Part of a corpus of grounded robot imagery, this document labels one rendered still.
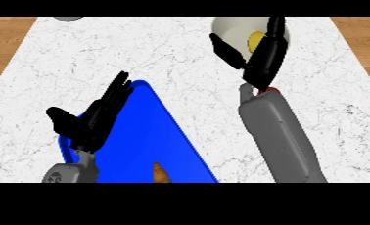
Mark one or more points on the grey round object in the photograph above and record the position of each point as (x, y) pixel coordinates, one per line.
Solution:
(66, 18)

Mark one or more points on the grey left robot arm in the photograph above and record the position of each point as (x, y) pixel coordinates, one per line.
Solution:
(72, 170)

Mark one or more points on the yellow lemon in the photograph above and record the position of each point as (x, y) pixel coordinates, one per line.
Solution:
(254, 40)

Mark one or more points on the blue bowl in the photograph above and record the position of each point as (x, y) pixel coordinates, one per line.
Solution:
(154, 137)

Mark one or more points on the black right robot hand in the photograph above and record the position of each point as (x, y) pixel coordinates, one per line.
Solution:
(265, 59)

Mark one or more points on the white plate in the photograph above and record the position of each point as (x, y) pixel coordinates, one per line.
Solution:
(235, 35)

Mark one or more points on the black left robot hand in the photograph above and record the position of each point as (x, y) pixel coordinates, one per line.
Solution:
(93, 121)

